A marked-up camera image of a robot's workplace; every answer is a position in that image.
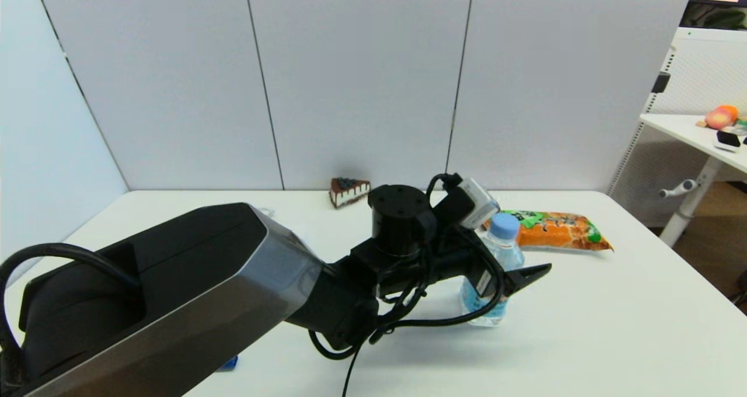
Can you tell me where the dark monitor screen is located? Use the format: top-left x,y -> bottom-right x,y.
680,0 -> 747,31

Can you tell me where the chocolate cake slice toy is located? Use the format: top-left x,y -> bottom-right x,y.
330,177 -> 372,209

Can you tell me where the orange green snack bag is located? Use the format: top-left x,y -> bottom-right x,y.
482,210 -> 613,253

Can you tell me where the clear soda water bottle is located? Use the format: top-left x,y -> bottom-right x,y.
459,213 -> 525,328

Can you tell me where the white side desk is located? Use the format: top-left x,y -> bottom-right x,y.
640,113 -> 747,249

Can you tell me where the white pegboard panel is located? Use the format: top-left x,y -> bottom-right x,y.
607,27 -> 747,228

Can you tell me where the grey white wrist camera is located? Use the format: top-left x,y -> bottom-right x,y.
458,178 -> 501,229

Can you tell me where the grey desk crank handle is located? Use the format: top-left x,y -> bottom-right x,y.
659,179 -> 698,200

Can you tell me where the orange pink peach toy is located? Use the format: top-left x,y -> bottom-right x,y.
704,105 -> 739,130

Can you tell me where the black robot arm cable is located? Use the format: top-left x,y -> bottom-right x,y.
308,173 -> 506,397

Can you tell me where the black white small device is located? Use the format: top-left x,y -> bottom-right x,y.
713,130 -> 742,153

